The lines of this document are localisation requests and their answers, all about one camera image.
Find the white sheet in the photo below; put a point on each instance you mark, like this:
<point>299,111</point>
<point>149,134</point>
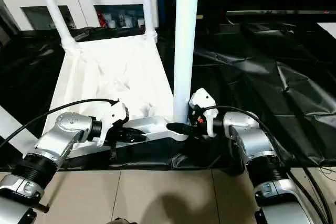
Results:
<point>328,28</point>

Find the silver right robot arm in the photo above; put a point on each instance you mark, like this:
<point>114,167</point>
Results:
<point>249,134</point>

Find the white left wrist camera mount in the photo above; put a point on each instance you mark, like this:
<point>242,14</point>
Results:
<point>113,116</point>

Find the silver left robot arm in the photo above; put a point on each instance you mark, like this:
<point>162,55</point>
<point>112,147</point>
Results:
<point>60,134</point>

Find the black mat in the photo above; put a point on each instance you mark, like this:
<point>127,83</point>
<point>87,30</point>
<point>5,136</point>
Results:
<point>262,77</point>

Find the white plastic table top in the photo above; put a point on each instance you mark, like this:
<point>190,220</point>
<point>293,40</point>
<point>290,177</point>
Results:
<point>105,72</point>

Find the dark metal stand leg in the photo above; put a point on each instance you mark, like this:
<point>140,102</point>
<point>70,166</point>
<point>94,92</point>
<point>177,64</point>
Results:
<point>43,205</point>

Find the small tan block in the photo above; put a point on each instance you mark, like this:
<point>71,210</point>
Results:
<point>200,16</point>

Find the brown round object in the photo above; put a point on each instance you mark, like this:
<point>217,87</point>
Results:
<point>119,221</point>

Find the white plastic table leg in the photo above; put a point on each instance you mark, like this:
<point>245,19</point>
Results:
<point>55,11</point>
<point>185,37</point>
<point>13,129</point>
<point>147,6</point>

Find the long metal rod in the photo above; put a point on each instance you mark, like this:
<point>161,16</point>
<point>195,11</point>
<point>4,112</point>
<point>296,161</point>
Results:
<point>278,12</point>

